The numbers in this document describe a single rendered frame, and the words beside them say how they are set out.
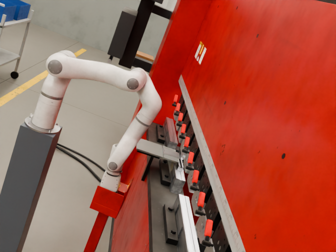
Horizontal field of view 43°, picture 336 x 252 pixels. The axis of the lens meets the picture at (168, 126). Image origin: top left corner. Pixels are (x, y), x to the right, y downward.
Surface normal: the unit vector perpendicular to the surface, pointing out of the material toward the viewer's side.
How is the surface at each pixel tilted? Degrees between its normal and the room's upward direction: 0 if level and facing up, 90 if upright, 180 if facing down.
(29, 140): 90
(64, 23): 90
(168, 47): 90
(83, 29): 90
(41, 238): 0
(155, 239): 0
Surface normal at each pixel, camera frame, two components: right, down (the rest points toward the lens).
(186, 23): 0.06, 0.35
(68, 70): 0.38, 0.46
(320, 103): -0.93, -0.33
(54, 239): 0.36, -0.88
